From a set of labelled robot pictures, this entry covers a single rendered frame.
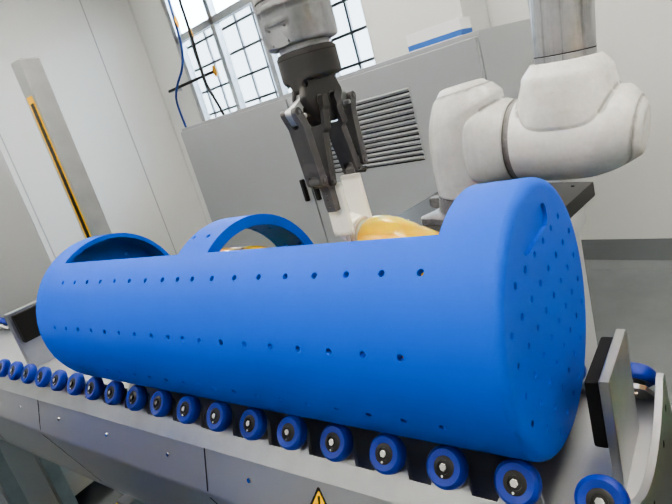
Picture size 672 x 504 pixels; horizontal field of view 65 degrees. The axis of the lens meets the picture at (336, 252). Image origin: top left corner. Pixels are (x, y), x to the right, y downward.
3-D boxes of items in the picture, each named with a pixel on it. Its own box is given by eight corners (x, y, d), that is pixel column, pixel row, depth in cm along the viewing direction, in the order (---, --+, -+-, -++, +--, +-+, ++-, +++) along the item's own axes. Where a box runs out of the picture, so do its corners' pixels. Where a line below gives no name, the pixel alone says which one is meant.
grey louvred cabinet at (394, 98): (299, 296, 413) (240, 112, 374) (584, 322, 260) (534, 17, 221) (246, 329, 378) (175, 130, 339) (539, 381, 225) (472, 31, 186)
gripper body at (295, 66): (302, 52, 70) (321, 121, 72) (260, 59, 63) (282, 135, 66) (347, 35, 65) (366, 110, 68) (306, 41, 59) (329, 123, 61)
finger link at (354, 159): (308, 99, 67) (313, 95, 68) (340, 177, 72) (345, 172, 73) (331, 92, 65) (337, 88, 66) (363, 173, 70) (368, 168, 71)
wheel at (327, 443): (330, 419, 68) (321, 418, 66) (358, 428, 65) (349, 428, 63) (323, 455, 67) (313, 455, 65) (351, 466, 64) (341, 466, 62)
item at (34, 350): (65, 348, 143) (41, 297, 138) (72, 349, 140) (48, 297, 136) (29, 368, 135) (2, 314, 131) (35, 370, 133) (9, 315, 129)
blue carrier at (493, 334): (187, 326, 122) (135, 213, 113) (598, 352, 68) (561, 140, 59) (78, 405, 102) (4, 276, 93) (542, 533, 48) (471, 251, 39)
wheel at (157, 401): (162, 387, 91) (151, 386, 89) (176, 393, 88) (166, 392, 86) (154, 413, 90) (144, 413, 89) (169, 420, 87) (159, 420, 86)
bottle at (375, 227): (497, 248, 59) (359, 197, 68) (471, 305, 59) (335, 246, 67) (504, 262, 65) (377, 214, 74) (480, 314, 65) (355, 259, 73)
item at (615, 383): (615, 425, 60) (600, 327, 56) (639, 428, 58) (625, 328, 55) (598, 487, 52) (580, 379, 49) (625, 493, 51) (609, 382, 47)
